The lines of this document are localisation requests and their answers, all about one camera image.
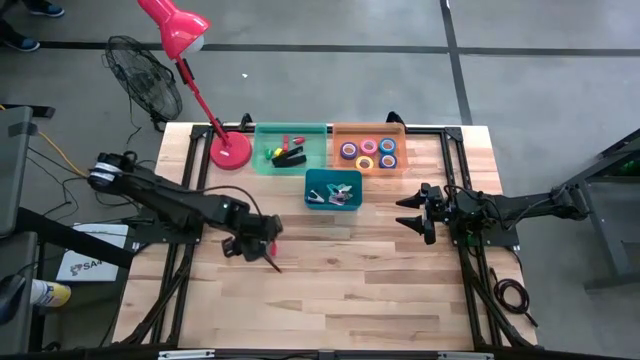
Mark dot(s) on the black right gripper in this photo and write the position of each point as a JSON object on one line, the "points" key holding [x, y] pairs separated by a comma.
{"points": [[457, 212]]}

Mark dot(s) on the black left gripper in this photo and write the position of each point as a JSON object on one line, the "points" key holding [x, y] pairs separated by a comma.
{"points": [[257, 235]]}

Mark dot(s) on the dark blue tape roll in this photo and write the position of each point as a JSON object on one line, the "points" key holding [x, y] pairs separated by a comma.
{"points": [[382, 161]]}

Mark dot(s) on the white pink stapler remover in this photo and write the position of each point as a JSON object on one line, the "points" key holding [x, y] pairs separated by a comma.
{"points": [[342, 200]]}

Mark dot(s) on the green container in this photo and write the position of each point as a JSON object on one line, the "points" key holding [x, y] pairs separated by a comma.
{"points": [[381, 145]]}

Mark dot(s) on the black stapler remover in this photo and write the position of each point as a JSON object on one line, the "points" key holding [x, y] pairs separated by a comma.
{"points": [[315, 197]]}

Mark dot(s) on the purple tape roll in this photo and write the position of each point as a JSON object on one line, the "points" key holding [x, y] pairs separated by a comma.
{"points": [[343, 150]]}

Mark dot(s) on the large black stapler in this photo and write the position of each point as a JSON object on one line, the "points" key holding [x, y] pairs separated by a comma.
{"points": [[295, 161]]}

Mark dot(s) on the yellow mini stapler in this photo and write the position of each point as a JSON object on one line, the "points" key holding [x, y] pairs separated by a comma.
{"points": [[278, 151]]}

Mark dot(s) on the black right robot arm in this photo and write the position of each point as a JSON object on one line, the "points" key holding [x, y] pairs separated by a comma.
{"points": [[525, 207]]}

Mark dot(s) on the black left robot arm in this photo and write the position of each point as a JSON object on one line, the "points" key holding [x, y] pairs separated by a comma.
{"points": [[170, 200]]}

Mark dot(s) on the silver stapler remover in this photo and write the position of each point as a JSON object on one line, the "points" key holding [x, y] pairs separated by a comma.
{"points": [[336, 189]]}

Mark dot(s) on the green mini stapler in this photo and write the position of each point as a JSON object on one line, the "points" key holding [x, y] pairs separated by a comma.
{"points": [[269, 153]]}

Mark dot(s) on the red white mini stapler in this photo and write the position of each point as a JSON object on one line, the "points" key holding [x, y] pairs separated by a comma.
{"points": [[285, 142], [299, 140]]}

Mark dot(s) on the blue plastic bin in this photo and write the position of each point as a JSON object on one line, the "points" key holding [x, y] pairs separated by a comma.
{"points": [[320, 182]]}

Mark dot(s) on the black table clamp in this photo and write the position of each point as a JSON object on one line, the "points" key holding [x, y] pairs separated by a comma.
{"points": [[246, 122], [395, 117]]}

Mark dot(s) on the orange plastic bin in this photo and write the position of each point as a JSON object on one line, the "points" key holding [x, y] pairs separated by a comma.
{"points": [[340, 132]]}

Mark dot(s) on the green translucent plastic bin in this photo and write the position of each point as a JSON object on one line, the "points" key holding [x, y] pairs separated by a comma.
{"points": [[315, 150]]}

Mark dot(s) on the red desk lamp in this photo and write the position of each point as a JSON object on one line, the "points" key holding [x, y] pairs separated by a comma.
{"points": [[230, 147]]}

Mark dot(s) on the white printed paper sheet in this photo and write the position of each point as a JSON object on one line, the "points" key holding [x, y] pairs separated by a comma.
{"points": [[107, 235]]}

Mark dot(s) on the black diagonal stand leg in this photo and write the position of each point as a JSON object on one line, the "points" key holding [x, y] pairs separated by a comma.
{"points": [[75, 239]]}

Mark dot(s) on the black metal stand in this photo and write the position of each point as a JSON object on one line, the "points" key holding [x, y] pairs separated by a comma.
{"points": [[615, 280]]}

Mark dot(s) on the yellow white spray can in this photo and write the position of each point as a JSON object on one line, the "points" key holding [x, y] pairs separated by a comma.
{"points": [[52, 294]]}

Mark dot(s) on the black floor fan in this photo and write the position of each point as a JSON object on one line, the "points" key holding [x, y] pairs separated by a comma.
{"points": [[145, 80]]}

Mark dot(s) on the black computer mouse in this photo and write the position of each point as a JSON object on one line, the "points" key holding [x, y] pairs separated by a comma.
{"points": [[11, 297]]}

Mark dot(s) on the grey desk panel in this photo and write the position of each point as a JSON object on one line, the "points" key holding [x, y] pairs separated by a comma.
{"points": [[15, 175], [20, 340]]}

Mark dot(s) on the person's shoe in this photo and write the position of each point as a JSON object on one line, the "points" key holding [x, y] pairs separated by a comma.
{"points": [[47, 10], [25, 45]]}

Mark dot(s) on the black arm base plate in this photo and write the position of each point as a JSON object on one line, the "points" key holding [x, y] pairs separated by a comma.
{"points": [[507, 240], [165, 239]]}

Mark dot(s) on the silver metal bracket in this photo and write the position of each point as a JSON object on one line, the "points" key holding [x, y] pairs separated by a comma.
{"points": [[465, 356], [185, 355]]}

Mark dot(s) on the black aluminium table frame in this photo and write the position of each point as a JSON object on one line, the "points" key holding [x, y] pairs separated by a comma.
{"points": [[199, 132]]}

